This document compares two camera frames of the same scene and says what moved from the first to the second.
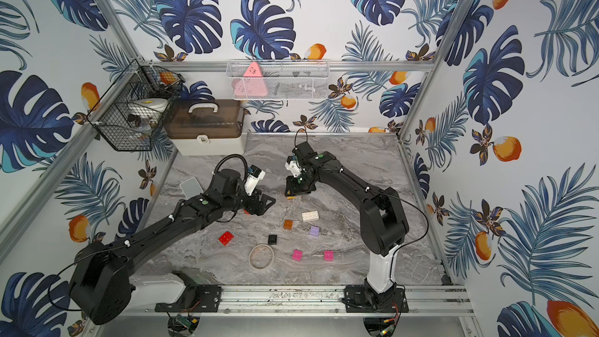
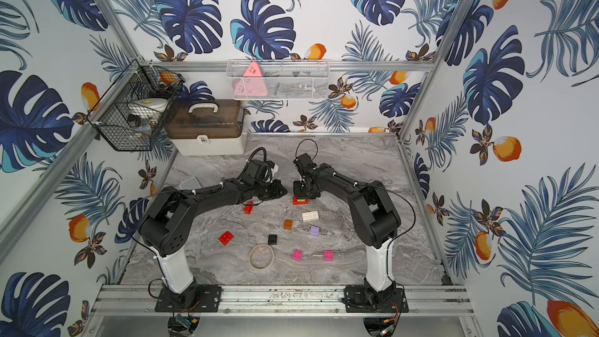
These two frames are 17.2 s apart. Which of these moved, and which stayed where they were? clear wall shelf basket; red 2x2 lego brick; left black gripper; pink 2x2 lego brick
Moved: left black gripper
Stayed: red 2x2 lego brick; clear wall shelf basket; pink 2x2 lego brick
